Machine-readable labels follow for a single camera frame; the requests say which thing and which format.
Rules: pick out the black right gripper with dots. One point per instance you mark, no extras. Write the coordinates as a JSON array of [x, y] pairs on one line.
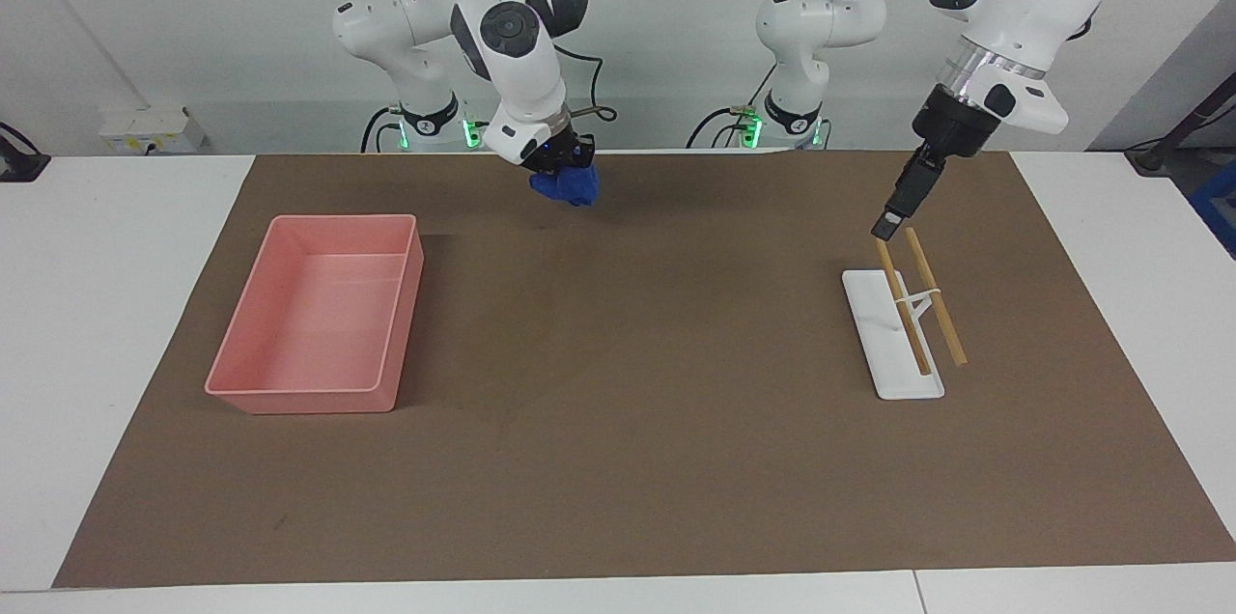
[[570, 155]]

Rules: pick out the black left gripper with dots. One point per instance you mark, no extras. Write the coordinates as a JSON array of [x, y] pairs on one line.
[[956, 126]]

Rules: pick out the blue microfibre towel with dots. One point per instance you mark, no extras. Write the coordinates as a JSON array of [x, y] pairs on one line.
[[570, 187]]

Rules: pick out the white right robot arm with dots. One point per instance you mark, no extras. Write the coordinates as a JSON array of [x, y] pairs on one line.
[[521, 83]]

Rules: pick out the white towel rack base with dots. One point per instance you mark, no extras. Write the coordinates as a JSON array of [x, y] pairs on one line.
[[888, 353]]

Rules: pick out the wooden dowel rod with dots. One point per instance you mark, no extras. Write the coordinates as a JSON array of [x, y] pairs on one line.
[[893, 281], [941, 315]]

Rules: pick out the brown table mat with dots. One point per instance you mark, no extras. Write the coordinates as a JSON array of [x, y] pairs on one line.
[[628, 421]]

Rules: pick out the black metal stand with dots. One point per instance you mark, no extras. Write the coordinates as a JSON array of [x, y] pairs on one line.
[[1183, 126]]

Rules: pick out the pink plastic bin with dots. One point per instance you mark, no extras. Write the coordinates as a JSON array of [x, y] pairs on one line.
[[319, 315]]

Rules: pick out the blue crate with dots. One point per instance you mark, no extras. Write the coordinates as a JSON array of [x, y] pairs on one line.
[[1219, 209]]

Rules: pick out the white wall socket box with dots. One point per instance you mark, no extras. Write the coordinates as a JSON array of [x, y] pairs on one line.
[[150, 131]]

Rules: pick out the black clamp mount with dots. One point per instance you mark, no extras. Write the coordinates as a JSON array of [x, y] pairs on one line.
[[17, 160]]

